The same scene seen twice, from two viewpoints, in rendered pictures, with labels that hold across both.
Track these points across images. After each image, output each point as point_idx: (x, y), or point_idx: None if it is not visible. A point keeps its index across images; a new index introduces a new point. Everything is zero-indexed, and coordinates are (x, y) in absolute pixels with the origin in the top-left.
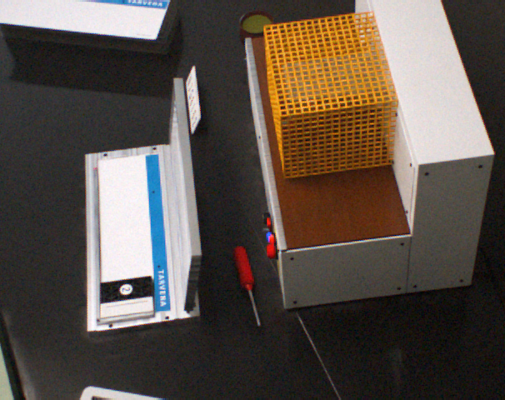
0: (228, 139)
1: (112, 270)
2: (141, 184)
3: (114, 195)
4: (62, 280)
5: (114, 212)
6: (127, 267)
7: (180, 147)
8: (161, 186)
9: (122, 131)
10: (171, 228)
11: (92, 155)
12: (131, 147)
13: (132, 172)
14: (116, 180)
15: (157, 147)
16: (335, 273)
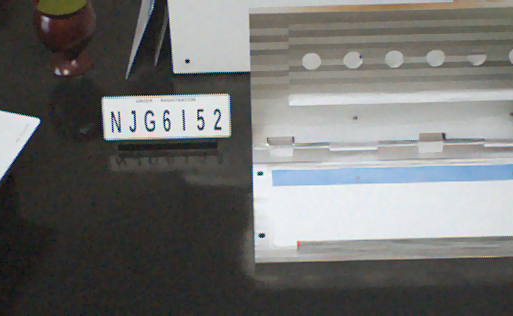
0: (243, 105)
1: None
2: (338, 191)
3: (359, 224)
4: None
5: (397, 224)
6: None
7: (406, 13)
8: (346, 168)
9: (189, 230)
10: (439, 157)
11: (258, 253)
12: (234, 218)
13: (309, 203)
14: (324, 222)
15: (258, 170)
16: None
